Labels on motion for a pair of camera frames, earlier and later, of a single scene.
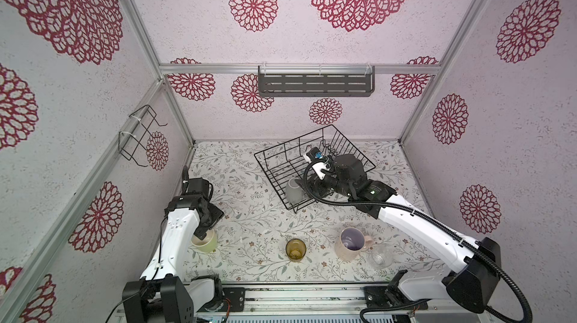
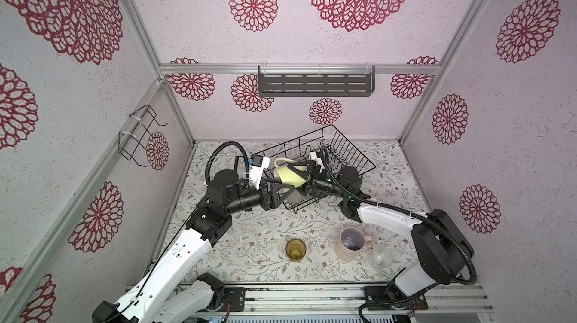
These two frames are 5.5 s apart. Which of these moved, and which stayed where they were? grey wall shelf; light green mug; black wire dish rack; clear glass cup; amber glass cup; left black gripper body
Moved: light green mug; left black gripper body
Stayed: amber glass cup; clear glass cup; grey wall shelf; black wire dish rack
